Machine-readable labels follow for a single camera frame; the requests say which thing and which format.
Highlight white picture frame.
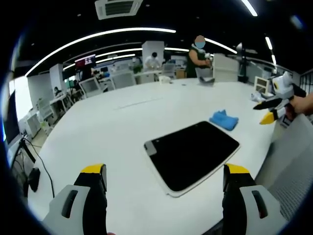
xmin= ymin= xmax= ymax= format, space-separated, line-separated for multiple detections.
xmin=254 ymin=75 xmax=270 ymax=95

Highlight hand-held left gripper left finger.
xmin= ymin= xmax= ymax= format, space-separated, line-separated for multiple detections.
xmin=43 ymin=163 xmax=108 ymax=235

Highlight black monitor stand base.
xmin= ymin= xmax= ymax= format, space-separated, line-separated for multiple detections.
xmin=27 ymin=167 xmax=41 ymax=193

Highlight white cabinet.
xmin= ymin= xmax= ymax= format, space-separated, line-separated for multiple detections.
xmin=212 ymin=53 xmax=239 ymax=83

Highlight grey folded object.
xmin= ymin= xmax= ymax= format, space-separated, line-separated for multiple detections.
xmin=199 ymin=76 xmax=216 ymax=87

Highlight grey mesh office chair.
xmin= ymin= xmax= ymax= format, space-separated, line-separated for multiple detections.
xmin=254 ymin=114 xmax=313 ymax=222

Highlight ceiling air conditioner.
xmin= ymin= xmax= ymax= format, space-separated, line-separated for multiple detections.
xmin=94 ymin=0 xmax=144 ymax=21

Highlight red wall screen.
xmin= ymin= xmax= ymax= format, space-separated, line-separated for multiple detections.
xmin=74 ymin=55 xmax=96 ymax=69

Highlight long curved ceiling light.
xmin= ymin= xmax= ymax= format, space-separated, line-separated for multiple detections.
xmin=25 ymin=27 xmax=177 ymax=77

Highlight black computer monitor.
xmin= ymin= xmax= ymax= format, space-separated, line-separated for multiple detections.
xmin=2 ymin=90 xmax=21 ymax=145

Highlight black cable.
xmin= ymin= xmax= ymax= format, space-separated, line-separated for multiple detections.
xmin=23 ymin=137 xmax=55 ymax=198

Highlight grey desk lamp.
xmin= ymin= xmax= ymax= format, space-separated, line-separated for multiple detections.
xmin=235 ymin=42 xmax=250 ymax=83

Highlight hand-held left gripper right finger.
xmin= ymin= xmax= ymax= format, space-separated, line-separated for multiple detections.
xmin=221 ymin=163 xmax=289 ymax=235

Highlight blue cleaning cloth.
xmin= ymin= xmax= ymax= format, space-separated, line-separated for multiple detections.
xmin=209 ymin=110 xmax=239 ymax=131

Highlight person's right hand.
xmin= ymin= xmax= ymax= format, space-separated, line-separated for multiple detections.
xmin=292 ymin=93 xmax=313 ymax=116

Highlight white square column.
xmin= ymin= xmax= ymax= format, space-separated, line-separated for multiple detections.
xmin=141 ymin=41 xmax=165 ymax=71

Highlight black tablet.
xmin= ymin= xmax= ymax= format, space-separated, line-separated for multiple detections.
xmin=143 ymin=120 xmax=241 ymax=198

